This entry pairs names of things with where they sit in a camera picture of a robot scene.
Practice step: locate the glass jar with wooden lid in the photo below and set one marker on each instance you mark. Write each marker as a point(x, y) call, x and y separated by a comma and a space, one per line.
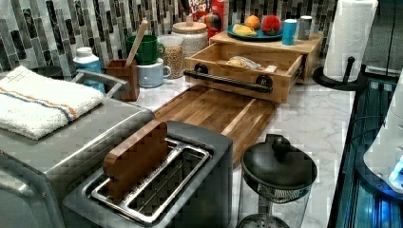
point(194, 35)

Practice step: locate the glass jar of grains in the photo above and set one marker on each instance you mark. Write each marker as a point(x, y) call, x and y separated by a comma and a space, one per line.
point(173, 55)

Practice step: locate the green mug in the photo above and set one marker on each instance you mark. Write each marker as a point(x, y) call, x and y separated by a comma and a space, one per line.
point(149, 51)

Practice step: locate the black lid french press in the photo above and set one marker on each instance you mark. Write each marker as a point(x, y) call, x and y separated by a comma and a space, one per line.
point(276, 181)

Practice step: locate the stainless steel toaster oven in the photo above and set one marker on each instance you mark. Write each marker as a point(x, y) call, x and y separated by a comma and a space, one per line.
point(41, 180)

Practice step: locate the wooden spoon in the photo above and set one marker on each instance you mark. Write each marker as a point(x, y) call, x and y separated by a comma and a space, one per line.
point(136, 43)

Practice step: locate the black paper towel holder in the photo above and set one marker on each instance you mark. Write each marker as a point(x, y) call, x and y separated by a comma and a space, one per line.
point(357, 85)

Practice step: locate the froot loops cereal box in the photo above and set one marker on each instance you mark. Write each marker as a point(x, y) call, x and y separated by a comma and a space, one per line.
point(213, 13)

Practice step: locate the wooden cutting board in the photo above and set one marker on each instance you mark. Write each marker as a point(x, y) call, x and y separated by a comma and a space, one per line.
point(238, 117)

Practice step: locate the blue shaker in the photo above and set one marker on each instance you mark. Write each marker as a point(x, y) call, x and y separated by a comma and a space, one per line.
point(289, 31)

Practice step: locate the yellow banana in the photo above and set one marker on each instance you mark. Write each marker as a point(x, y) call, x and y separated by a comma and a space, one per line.
point(243, 30)

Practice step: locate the white paper towel roll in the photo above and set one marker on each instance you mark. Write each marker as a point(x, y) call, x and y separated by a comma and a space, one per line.
point(349, 36)

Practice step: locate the white striped folded towel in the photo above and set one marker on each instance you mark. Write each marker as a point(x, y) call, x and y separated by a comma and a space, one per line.
point(34, 106)

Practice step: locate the teal plate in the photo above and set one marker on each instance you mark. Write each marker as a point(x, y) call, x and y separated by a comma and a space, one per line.
point(260, 37)

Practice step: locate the black two-slot toaster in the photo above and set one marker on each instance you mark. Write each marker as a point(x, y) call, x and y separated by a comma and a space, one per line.
point(191, 189)

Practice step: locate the light blue mug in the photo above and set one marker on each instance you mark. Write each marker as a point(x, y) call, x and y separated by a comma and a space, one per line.
point(153, 75)

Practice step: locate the brown toast slice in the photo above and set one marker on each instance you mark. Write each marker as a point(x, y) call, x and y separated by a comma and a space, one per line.
point(131, 161)

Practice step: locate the wooden drawer cabinet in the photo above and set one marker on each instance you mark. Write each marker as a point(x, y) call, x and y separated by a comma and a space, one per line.
point(276, 53)

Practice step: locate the wooden utensil box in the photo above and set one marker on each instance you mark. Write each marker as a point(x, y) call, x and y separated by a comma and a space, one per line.
point(118, 69)

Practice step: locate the chips snack bag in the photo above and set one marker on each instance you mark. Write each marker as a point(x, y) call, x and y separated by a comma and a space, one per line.
point(238, 61)

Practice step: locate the orange fruit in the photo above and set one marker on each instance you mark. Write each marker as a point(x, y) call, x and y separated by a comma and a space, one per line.
point(252, 22)

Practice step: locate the wooden drawer with black handle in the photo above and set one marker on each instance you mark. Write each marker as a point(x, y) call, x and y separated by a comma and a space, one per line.
point(208, 68)

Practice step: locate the grey shaker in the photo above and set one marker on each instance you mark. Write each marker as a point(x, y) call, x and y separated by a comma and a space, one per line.
point(304, 29)

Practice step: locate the blue bottle white cap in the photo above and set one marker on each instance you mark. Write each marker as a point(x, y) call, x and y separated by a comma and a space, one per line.
point(86, 60)

